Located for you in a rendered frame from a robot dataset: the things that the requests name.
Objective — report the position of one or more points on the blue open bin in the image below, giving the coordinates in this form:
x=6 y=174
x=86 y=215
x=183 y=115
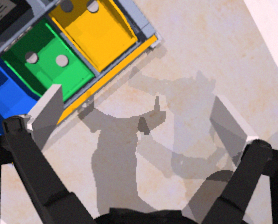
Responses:
x=15 y=97

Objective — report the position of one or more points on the yellow bar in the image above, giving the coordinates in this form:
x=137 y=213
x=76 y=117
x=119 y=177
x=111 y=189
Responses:
x=108 y=76

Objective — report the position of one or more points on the grey metal shelf frame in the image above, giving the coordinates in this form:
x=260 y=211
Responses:
x=41 y=8

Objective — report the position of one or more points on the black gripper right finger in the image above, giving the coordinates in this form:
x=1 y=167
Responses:
x=251 y=156

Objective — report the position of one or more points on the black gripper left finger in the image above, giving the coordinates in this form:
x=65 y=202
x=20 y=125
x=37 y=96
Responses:
x=51 y=199

